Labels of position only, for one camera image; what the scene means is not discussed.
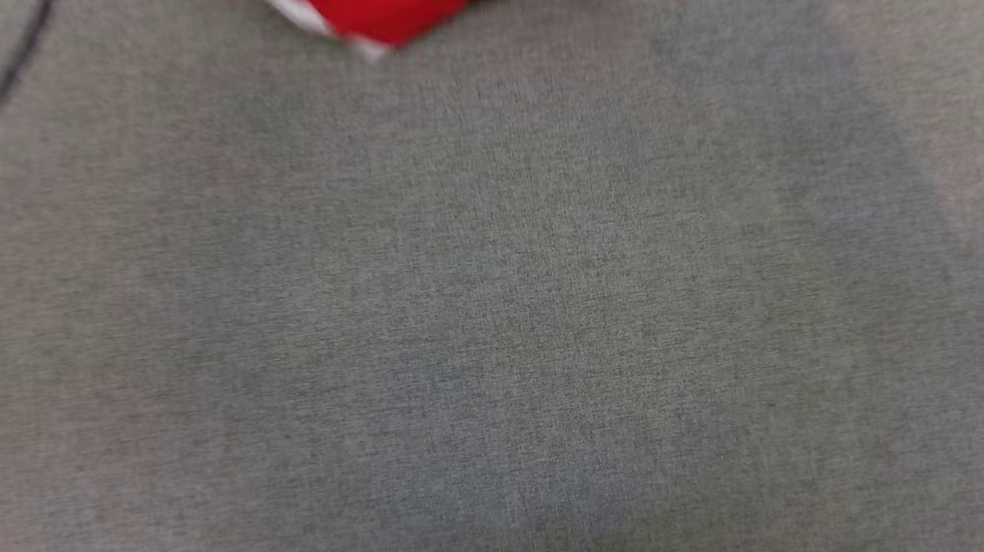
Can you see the red and white jersey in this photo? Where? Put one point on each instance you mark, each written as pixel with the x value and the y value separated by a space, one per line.
pixel 403 1

